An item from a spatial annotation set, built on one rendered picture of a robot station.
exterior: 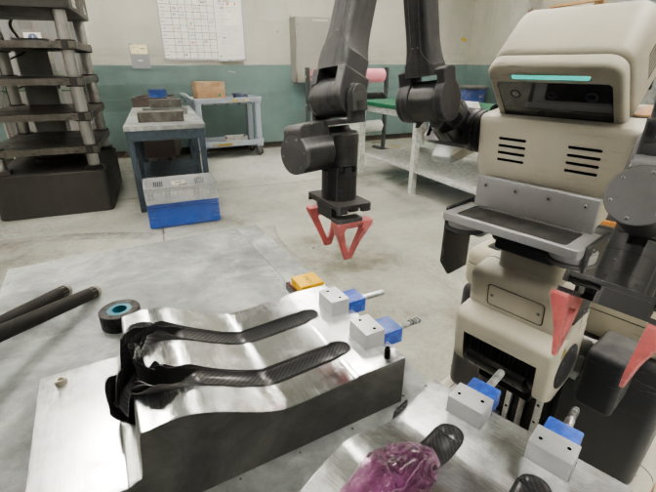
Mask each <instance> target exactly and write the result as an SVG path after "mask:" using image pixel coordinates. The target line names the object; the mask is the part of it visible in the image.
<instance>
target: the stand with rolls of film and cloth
mask: <svg viewBox="0 0 656 492"><path fill-rule="evenodd" d="M314 69H317V68H313V69H312V70H311V71H310V73H309V67H305V79H306V122H307V121H310V112H311V109H310V106H309V102H308V93H309V88H310V84H309V79H310V82H311V78H312V74H313V70H314ZM389 73H390V68H389V67H385V69H383V68H368V69H367V74H366V78H368V79H369V80H370V81H369V83H374V82H384V81H385V82H384V92H372V93H367V100H374V99H387V98H388V90H389ZM339 125H349V127H350V128H351V129H352V130H357V132H358V134H359V123H351V124H338V125H329V126H328V127H330V126H339ZM386 126H387V115H386V114H383V120H368V121H366V128H365V133H369V132H378V131H382V138H381V146H379V145H372V147H374V148H377V149H389V148H387V147H385V143H386Z"/></svg>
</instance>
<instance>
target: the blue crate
mask: <svg viewBox="0 0 656 492"><path fill-rule="evenodd" d="M146 209H147V213H148V219H149V224H150V228H152V229H156V228H163V227H170V226H184V225H192V224H199V223H207V222H213V221H219V220H220V219H221V214H220V205H219V197H217V198H208V199H199V200H191V201H183V202H174V203H165V204H157V205H148V206H147V205H146Z"/></svg>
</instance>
